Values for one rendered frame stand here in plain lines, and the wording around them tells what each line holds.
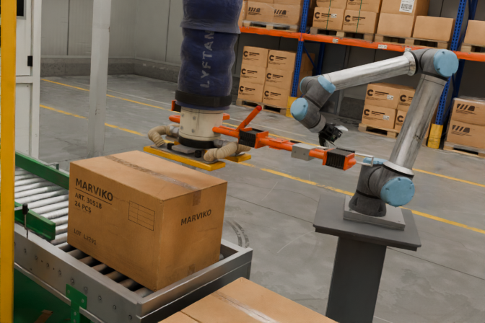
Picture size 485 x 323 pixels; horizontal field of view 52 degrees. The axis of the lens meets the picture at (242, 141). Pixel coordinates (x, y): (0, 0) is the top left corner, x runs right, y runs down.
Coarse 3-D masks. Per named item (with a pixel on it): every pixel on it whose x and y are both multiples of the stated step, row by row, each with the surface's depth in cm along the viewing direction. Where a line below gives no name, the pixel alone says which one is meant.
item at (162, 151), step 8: (168, 144) 199; (152, 152) 200; (160, 152) 198; (168, 152) 197; (176, 152) 197; (200, 152) 192; (176, 160) 194; (184, 160) 191; (192, 160) 190; (200, 160) 190; (216, 160) 192; (200, 168) 188; (208, 168) 186; (216, 168) 188
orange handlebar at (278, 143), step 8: (176, 120) 206; (216, 128) 196; (232, 128) 197; (232, 136) 193; (264, 144) 185; (272, 144) 183; (280, 144) 181; (288, 144) 181; (312, 152) 175; (320, 152) 174; (352, 160) 169
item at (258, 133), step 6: (240, 132) 187; (246, 132) 186; (252, 132) 191; (258, 132) 192; (264, 132) 188; (240, 138) 189; (246, 138) 187; (252, 138) 186; (258, 138) 186; (246, 144) 187; (252, 144) 185; (258, 144) 187
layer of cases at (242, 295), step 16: (224, 288) 212; (240, 288) 214; (256, 288) 215; (192, 304) 198; (208, 304) 199; (224, 304) 200; (240, 304) 201; (256, 304) 203; (272, 304) 204; (288, 304) 205; (176, 320) 186; (192, 320) 187; (208, 320) 188; (224, 320) 189; (240, 320) 191; (256, 320) 192; (272, 320) 193; (288, 320) 194; (304, 320) 195; (320, 320) 197
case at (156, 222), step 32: (96, 160) 232; (128, 160) 238; (160, 160) 244; (96, 192) 217; (128, 192) 204; (160, 192) 200; (192, 192) 205; (224, 192) 224; (96, 224) 220; (128, 224) 207; (160, 224) 195; (192, 224) 210; (96, 256) 222; (128, 256) 209; (160, 256) 198; (192, 256) 215; (160, 288) 203
